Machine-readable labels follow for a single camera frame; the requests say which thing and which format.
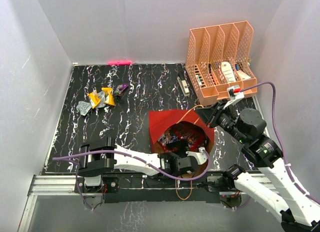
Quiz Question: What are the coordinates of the purple M&M's packet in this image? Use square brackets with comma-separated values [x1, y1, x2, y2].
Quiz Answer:
[113, 83, 129, 96]

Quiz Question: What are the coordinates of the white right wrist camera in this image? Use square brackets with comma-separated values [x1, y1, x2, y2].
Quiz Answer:
[224, 85, 244, 109]

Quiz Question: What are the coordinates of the beige black stapler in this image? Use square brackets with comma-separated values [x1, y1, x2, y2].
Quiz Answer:
[177, 71, 190, 97]

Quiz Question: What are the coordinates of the green white tube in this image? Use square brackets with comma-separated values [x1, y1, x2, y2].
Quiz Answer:
[196, 75, 203, 85]

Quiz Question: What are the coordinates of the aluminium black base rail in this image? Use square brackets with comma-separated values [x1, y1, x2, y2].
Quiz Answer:
[17, 171, 278, 232]

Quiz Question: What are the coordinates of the yellow snack packet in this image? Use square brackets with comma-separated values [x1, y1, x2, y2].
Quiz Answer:
[101, 87, 116, 106]
[87, 90, 101, 109]

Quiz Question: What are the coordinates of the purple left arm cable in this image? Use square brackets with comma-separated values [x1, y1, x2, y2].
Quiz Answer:
[51, 147, 211, 212]

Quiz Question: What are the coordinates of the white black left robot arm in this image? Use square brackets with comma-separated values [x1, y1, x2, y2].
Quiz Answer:
[78, 137, 199, 192]

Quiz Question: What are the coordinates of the red snack packet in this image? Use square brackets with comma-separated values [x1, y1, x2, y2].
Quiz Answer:
[157, 121, 207, 152]

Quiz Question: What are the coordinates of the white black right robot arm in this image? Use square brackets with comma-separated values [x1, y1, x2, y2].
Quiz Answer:
[195, 99, 320, 232]

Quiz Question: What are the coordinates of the red brown paper bag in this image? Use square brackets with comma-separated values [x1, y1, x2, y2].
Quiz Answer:
[148, 104, 216, 201]

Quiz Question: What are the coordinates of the peach plastic file organizer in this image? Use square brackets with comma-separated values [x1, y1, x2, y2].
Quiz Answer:
[185, 21, 257, 105]

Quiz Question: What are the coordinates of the silver snack wrapper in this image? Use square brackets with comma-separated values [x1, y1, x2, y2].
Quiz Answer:
[96, 91, 106, 108]
[76, 101, 92, 116]

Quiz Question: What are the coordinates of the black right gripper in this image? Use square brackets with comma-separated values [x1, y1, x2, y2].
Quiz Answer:
[194, 98, 247, 144]

